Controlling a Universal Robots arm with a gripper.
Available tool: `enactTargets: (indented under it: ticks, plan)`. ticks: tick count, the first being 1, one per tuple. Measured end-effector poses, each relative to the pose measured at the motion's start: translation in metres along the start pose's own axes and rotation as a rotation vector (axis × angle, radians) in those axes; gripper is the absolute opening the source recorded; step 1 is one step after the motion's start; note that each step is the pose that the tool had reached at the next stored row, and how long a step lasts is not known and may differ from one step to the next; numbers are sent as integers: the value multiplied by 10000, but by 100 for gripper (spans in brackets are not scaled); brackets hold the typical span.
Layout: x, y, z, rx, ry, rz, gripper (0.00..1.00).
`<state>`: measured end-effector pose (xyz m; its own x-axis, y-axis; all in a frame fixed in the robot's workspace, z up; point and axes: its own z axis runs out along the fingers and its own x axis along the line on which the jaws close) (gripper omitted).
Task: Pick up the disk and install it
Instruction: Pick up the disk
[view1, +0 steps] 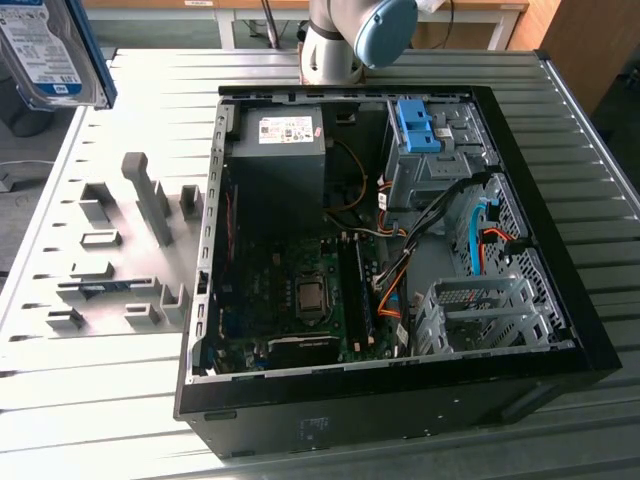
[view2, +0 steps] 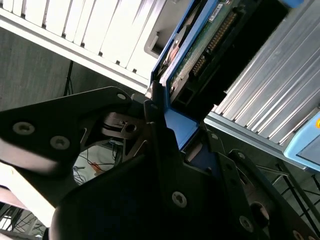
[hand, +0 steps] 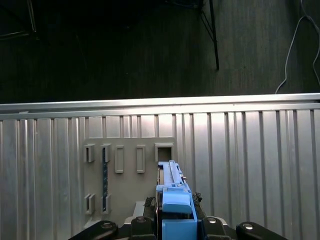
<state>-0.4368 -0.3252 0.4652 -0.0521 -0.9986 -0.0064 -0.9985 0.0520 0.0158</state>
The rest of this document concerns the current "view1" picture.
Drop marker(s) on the hard disk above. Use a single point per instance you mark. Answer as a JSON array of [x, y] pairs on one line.
[[45, 50]]

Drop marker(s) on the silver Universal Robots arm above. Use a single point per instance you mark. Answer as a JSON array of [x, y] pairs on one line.
[[325, 50]]

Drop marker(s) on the metal disk bay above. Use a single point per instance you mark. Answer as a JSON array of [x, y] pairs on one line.
[[500, 285]]

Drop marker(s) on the green motherboard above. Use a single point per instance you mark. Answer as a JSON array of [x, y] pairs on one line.
[[330, 270]]

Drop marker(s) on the silver CPU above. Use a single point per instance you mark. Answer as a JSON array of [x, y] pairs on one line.
[[311, 296]]

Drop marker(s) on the black RAM slot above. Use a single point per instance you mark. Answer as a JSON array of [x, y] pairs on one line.
[[348, 290], [366, 300]]

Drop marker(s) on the black CPU socket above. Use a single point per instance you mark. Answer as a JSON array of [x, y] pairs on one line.
[[312, 316]]

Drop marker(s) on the grey power supply unit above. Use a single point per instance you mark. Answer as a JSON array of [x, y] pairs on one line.
[[280, 170]]

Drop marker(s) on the black graphics card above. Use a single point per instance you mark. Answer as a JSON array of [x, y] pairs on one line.
[[302, 347]]

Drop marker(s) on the metal drive cage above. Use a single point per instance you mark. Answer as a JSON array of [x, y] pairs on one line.
[[435, 175]]

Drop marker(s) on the blue plastic drive latch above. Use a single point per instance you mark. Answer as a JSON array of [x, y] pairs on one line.
[[417, 132]]

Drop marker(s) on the grey parts rack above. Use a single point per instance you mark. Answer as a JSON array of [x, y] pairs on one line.
[[150, 200]]

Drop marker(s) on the black open PC case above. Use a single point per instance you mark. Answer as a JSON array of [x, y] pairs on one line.
[[400, 415]]

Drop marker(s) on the blue RAM stick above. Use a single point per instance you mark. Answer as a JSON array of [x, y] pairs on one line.
[[107, 286]]

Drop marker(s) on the black mesh waste basket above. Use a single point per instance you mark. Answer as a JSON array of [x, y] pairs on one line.
[[25, 122]]

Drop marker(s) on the grey floor box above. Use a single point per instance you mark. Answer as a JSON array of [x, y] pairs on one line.
[[6, 180]]

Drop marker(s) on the brown wooden cabinet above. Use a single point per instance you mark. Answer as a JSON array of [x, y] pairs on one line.
[[590, 40]]

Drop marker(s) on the wooden desk with white frame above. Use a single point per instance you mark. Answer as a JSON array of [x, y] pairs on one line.
[[150, 4]]

